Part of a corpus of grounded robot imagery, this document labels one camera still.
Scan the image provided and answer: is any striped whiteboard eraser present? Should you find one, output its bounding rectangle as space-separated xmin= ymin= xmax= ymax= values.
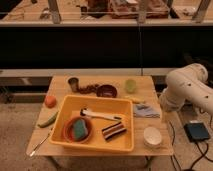
xmin=102 ymin=122 xmax=127 ymax=141

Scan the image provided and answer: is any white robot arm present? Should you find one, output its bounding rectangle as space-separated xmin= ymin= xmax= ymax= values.
xmin=159 ymin=63 xmax=213 ymax=115

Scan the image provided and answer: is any purple bowl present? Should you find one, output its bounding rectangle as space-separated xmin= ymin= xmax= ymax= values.
xmin=96 ymin=85 xmax=117 ymax=98

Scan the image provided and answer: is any red bowl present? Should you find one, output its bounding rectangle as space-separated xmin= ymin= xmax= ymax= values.
xmin=62 ymin=116 xmax=93 ymax=143

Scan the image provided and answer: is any dark grape bunch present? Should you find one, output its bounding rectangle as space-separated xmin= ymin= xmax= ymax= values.
xmin=78 ymin=84 xmax=99 ymax=94

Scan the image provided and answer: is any green plastic cup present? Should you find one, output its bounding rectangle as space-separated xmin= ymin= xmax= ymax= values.
xmin=125 ymin=79 xmax=136 ymax=93

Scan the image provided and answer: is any yellow banana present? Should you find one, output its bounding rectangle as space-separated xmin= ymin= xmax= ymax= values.
xmin=124 ymin=96 xmax=146 ymax=104

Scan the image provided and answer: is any metal cup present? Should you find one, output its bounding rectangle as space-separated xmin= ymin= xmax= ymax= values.
xmin=68 ymin=77 xmax=79 ymax=92

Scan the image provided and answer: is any blue grey cloth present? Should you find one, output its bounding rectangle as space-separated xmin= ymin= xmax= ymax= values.
xmin=133 ymin=103 xmax=160 ymax=118

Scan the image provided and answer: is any green sponge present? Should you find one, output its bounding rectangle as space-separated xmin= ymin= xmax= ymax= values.
xmin=73 ymin=119 xmax=88 ymax=141

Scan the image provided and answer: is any orange tomato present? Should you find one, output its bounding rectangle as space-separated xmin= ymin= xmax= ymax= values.
xmin=44 ymin=95 xmax=57 ymax=108

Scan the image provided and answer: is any green cucumber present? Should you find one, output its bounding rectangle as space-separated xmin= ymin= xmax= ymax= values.
xmin=37 ymin=111 xmax=58 ymax=128

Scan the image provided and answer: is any wooden table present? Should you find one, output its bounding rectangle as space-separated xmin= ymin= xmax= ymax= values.
xmin=26 ymin=76 xmax=174 ymax=157

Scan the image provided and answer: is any white handled brush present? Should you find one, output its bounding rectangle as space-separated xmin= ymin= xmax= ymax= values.
xmin=80 ymin=109 xmax=122 ymax=121

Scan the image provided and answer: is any black box with cable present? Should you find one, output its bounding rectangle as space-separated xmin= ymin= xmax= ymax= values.
xmin=184 ymin=123 xmax=211 ymax=142

